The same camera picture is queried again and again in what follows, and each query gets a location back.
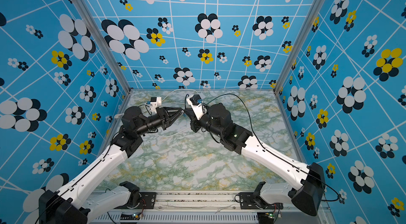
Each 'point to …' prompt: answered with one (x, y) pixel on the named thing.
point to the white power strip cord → (117, 116)
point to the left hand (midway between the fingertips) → (183, 109)
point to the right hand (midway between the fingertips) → (189, 109)
